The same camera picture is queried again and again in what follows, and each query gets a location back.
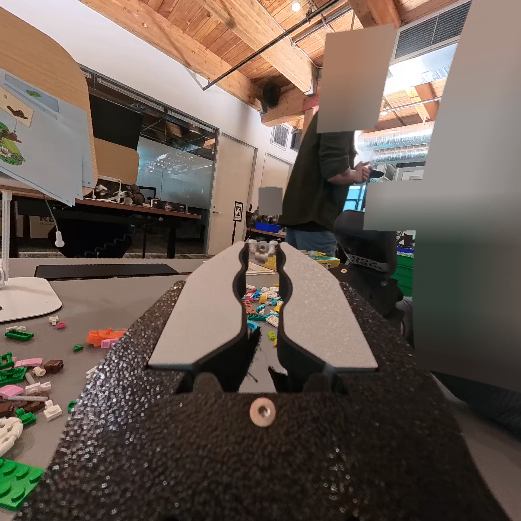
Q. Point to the yellow green lego box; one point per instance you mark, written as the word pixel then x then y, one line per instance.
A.
pixel 321 257

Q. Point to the wooden divider panel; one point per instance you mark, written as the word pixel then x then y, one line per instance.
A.
pixel 116 163

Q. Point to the scattered pastel lego bricks heap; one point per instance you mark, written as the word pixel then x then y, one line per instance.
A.
pixel 262 301

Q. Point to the wooden background desk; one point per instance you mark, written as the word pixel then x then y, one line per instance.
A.
pixel 122 207

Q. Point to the black box on desk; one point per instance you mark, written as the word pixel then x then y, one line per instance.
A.
pixel 171 206

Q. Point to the large green lego plate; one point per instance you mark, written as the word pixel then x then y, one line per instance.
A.
pixel 16 482

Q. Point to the ceiling spot light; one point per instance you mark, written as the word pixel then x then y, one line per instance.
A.
pixel 296 5

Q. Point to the black ceiling speaker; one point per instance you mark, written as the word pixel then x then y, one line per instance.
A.
pixel 270 94

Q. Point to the white stand base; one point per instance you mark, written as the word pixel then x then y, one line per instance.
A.
pixel 24 297

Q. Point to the wooden booklet stand panel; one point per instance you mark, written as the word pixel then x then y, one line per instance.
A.
pixel 49 69

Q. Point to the pile of mixed lego pieces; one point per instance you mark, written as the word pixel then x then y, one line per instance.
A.
pixel 24 382

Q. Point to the printed tag sign on stand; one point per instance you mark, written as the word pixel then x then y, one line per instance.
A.
pixel 238 211

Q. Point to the grey door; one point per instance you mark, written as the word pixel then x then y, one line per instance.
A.
pixel 230 191

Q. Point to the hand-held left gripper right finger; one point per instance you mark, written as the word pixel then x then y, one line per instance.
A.
pixel 325 317

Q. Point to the green plastic bin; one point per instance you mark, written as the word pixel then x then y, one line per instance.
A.
pixel 403 272

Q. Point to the black table mat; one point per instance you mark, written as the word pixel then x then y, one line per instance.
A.
pixel 106 270

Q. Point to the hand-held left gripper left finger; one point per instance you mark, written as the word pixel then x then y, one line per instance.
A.
pixel 203 309

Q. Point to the orange lego piece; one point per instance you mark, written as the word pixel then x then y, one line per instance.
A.
pixel 99 337

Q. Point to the blue storage bin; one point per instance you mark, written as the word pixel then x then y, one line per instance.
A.
pixel 266 227

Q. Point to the small grey lego piece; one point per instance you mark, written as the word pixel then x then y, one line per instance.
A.
pixel 262 250

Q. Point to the silver air duct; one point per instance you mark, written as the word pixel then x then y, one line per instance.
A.
pixel 395 140

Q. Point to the lego instruction booklet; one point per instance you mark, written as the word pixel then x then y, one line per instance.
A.
pixel 40 142

